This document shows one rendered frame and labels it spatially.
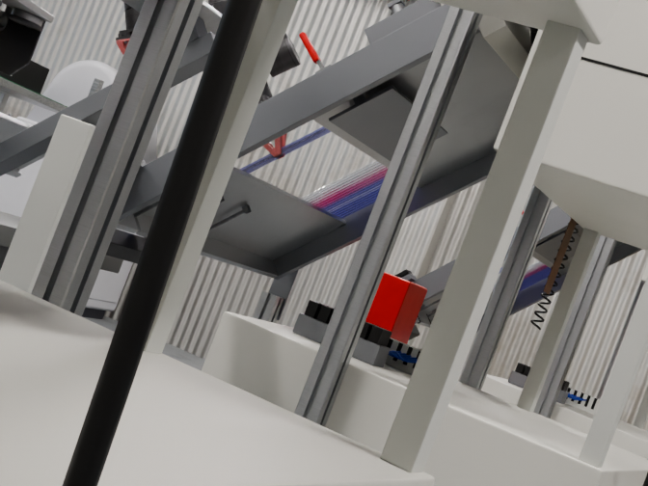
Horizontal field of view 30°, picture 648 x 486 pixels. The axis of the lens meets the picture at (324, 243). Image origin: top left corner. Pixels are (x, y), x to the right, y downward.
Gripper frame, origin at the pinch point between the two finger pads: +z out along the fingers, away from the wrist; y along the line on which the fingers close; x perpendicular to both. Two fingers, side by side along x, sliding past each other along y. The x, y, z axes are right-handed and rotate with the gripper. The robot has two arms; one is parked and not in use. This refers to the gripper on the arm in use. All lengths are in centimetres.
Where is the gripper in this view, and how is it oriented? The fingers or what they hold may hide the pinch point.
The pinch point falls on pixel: (278, 152)
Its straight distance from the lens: 220.3
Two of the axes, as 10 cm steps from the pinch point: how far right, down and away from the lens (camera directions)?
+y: 3.9, 1.5, 9.1
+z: 3.5, 8.9, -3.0
